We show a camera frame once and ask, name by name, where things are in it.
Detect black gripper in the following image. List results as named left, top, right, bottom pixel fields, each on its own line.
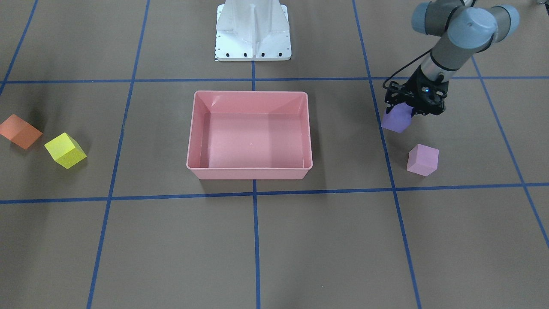
left=404, top=69, right=449, bottom=115

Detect purple foam block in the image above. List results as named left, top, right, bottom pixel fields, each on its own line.
left=381, top=103, right=413, bottom=133

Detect pink foam block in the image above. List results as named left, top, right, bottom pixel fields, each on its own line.
left=406, top=143, right=440, bottom=176

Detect yellow foam block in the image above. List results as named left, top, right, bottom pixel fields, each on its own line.
left=45, top=133, right=87, bottom=170

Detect orange foam block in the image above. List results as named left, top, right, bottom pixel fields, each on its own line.
left=0, top=114, right=42, bottom=149

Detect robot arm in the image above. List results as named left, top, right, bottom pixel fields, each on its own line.
left=404, top=0, right=520, bottom=115

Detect pink plastic bin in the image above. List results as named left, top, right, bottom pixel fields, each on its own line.
left=186, top=90, right=313, bottom=180

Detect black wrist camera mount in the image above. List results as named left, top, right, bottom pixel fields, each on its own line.
left=382, top=81, right=414, bottom=114

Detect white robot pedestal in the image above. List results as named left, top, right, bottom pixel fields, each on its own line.
left=214, top=0, right=292, bottom=61

